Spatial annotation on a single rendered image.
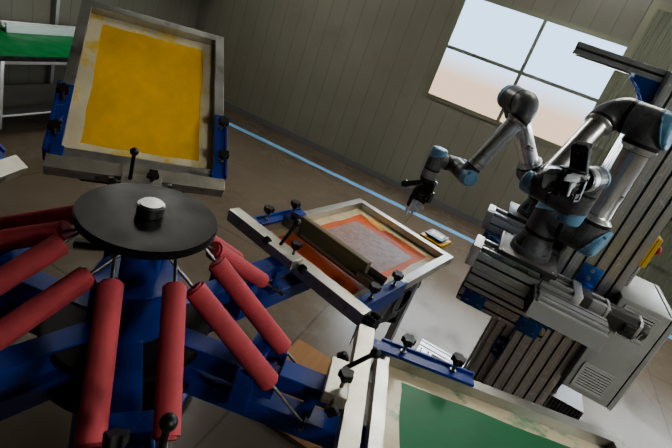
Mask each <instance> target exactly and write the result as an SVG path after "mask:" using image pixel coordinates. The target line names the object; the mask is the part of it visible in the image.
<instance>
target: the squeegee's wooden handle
mask: <svg viewBox="0 0 672 448"><path fill-rule="evenodd" d="M300 227H301V228H300V231H299V234H301V233H303V234H304V235H305V236H307V237H308V238H309V239H311V240H312V241H313V242H315V243H316V244H317V245H319V246H320V247H321V248H323V249H324V250H325V251H327V252H328V253H329V254H331V255H332V256H334V257H335V258H336V259H338V260H339V261H340V262H342V263H343V264H344V265H346V266H347V267H348V268H350V269H351V270H352V271H354V272H355V273H356V274H357V272H358V270H357V269H358V268H359V269H360V270H362V271H363V272H365V273H366V274H367V273H368V271H369V268H370V266H371V261H369V260H368V259H366V258H365V257H364V256H362V255H361V254H359V253H358V252H357V251H355V250H354V249H352V248H351V247H350V246H348V245H347V244H345V243H344V242H343V241H341V240H340V239H338V238H337V237H336V236H334V235H333V234H331V233H330V232H329V231H327V230H326V229H324V228H323V227H321V226H320V225H319V224H317V223H316V222H314V221H313V220H312V219H310V218H309V217H307V216H306V215H305V216H302V217H301V225H300Z"/></svg>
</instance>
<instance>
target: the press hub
mask: <svg viewBox="0 0 672 448"><path fill-rule="evenodd" d="M72 223H73V225H74V227H75V229H76V230H77V231H78V233H79V234H80V235H81V236H83V237H84V238H85V239H86V240H88V241H89V242H90V243H92V244H94V245H96V246H97V247H99V248H102V249H104V250H106V251H109V252H112V253H115V254H118V255H122V256H120V257H119V258H117V259H116V265H115V273H114V279H119V280H120V281H121V282H123V283H124V292H123V301H122V310H121V319H120V328H119V337H118V343H122V344H136V343H143V382H142V411H148V410H154V402H155V387H156V373H157V358H158V344H159V329H160V314H161V300H162V287H163V286H164V285H165V284H166V283H168V282H172V281H173V274H174V266H173V265H172V264H171V262H170V261H169V260H171V259H178V258H183V257H187V256H190V255H193V254H196V253H198V252H200V251H202V250H204V249H205V248H207V247H208V246H209V245H210V244H211V243H212V242H213V241H214V239H215V236H216V233H217V228H218V225H217V220H216V218H215V216H214V214H213V213H212V212H211V210H210V209H209V208H208V207H207V206H206V205H204V204H203V203H202V202H200V201H199V200H197V199H195V198H194V197H192V196H190V195H188V194H185V193H183V192H180V191H177V190H174V189H171V188H167V187H163V186H159V185H153V184H145V183H116V184H109V185H104V186H100V187H97V188H94V189H92V190H90V191H88V192H86V193H84V194H83V195H81V196H80V197H79V198H78V199H77V200H76V201H75V203H74V205H73V209H72ZM111 263H112V262H111ZM111 263H110V264H108V265H107V266H105V267H104V268H102V269H101V270H99V271H98V272H97V273H95V274H94V275H92V276H93V277H94V278H95V279H96V282H95V283H94V284H95V285H96V286H94V287H93V288H91V289H90V294H89V301H88V308H87V309H85V308H83V307H80V306H78V305H75V304H72V303H70V304H68V305H67V306H65V307H64V308H62V309H61V310H59V311H58V312H57V313H55V314H54V315H52V316H51V317H49V318H48V319H46V320H45V321H44V322H42V323H41V324H39V325H38V326H37V337H40V336H43V335H46V334H49V333H52V332H55V331H58V330H61V329H64V328H67V327H70V326H73V325H76V324H79V323H82V322H85V321H87V323H88V325H89V327H90V329H91V322H92V316H93V309H94V302H95V295H96V288H97V283H98V282H100V281H101V280H103V279H107V278H110V271H111ZM185 327H186V328H188V329H191V330H194V331H196V332H199V333H201V334H204V335H206V336H208V335H209V330H210V326H209V325H208V324H207V323H206V321H205V320H204V319H203V318H202V316H201V315H200V314H199V313H198V312H197V310H196V309H195V308H194V307H193V305H192V304H189V305H186V320H185ZM88 343H89V341H87V342H84V343H81V344H79V345H76V346H73V347H70V348H68V349H65V350H62V351H59V352H56V353H54V354H53V355H51V360H50V361H51V362H52V363H53V364H54V365H56V366H57V367H58V368H60V369H61V370H63V371H65V372H66V373H68V374H70V375H73V376H75V377H77V378H76V379H74V380H71V381H69V382H66V383H64V384H62V385H59V386H57V387H54V388H52V389H49V391H47V397H48V398H49V399H50V400H51V401H52V402H53V403H55V404H56V405H58V406H59V407H61V408H63V409H65V410H67V411H69V412H71V413H73V415H72V422H71V429H70V436H69V443H68V448H77V447H74V439H75V432H76V425H77V419H78V412H79V405H80V398H81V391H82V384H83V377H84V370H85V364H86V357H87V350H88Z"/></svg>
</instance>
